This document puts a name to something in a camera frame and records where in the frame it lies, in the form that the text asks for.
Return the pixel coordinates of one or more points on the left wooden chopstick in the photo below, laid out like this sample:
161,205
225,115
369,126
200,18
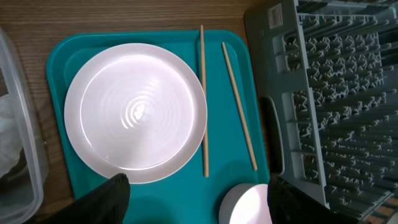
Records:
205,143

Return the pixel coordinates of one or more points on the clear plastic waste bin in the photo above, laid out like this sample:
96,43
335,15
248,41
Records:
24,165

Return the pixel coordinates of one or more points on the large white plate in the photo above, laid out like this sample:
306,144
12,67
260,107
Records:
136,109

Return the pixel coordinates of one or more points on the grey dishwasher rack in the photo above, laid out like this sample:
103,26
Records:
326,78

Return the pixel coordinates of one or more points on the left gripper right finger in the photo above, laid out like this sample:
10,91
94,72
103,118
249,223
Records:
288,204

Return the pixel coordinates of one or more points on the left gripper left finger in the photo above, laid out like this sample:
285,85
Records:
107,203

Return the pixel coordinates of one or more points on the wooden chopstick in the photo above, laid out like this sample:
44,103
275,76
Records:
240,107
205,143

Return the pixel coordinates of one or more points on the white napkin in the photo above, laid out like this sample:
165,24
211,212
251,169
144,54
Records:
11,143

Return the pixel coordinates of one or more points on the teal serving tray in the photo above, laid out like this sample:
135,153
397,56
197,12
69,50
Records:
186,196

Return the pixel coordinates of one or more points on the right wooden chopstick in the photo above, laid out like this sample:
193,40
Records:
240,107

